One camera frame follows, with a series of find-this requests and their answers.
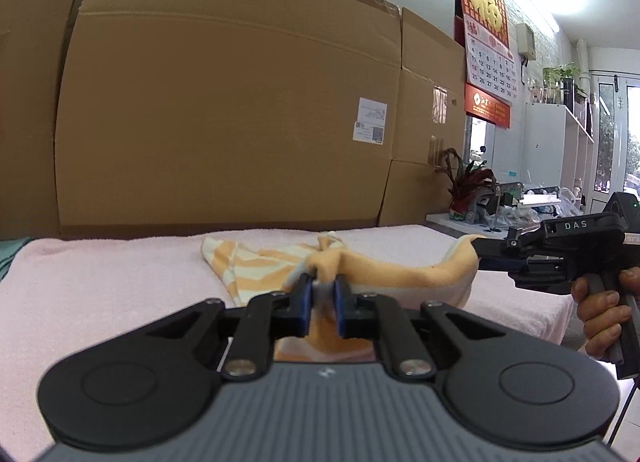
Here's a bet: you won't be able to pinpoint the clear tape patch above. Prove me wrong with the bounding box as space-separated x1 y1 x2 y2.
431 86 449 125

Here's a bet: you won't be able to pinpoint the glass door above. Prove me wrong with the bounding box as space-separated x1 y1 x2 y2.
587 68 640 224

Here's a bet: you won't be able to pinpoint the grey metal clamp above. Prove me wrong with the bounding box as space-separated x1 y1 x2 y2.
466 181 526 234

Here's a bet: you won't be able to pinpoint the plain large cardboard box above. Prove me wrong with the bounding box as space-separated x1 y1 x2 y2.
0 0 94 242

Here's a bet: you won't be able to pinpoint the black cable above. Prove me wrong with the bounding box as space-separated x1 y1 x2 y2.
607 377 640 448

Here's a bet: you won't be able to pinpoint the teal cloth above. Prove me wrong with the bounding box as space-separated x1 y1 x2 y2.
0 237 34 284

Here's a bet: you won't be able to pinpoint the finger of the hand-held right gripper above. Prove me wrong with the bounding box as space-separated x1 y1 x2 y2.
472 213 626 260
478 249 575 273

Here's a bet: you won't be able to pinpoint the large labelled cardboard box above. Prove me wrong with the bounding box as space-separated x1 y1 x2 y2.
53 0 405 239

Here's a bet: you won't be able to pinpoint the taped cardboard box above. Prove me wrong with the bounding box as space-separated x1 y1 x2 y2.
391 7 469 166

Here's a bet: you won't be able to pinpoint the orange white striped shirt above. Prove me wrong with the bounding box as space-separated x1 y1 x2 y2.
201 230 480 364

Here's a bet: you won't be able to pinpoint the white label with square code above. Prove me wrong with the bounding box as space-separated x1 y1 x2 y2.
353 120 386 146

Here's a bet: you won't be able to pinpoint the white shipping label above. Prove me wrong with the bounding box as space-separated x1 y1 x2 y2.
357 96 389 128

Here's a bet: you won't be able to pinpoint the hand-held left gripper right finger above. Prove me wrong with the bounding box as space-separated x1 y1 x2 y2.
335 274 501 383

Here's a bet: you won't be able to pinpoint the person's right hand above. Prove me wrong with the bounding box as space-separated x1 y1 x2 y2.
571 267 640 359

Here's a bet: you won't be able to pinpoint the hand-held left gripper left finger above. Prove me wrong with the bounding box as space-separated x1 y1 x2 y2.
145 274 315 382

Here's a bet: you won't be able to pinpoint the wall electric box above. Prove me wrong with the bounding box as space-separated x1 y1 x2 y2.
516 23 537 61

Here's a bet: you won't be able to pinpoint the white shelf cabinet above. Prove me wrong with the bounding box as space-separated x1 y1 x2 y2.
521 102 599 223

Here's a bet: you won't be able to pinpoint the clear plastic bag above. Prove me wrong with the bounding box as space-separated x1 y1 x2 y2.
500 186 585 229

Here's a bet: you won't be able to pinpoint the low cardboard box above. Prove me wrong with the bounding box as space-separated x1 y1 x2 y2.
376 159 483 229

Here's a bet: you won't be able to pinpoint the potted red-leaf plant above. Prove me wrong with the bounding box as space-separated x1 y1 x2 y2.
433 147 499 223

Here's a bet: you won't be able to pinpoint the pink fleece blanket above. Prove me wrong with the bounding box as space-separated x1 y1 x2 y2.
0 224 576 460

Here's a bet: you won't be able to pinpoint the white side table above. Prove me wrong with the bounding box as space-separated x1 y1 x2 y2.
424 211 551 243

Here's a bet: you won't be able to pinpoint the small window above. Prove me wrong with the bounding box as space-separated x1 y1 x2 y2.
464 113 497 178

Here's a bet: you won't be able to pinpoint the green potted plants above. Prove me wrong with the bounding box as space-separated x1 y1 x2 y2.
541 63 589 106

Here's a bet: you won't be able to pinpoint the red white wall calendar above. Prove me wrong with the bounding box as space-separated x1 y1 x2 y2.
452 0 519 131

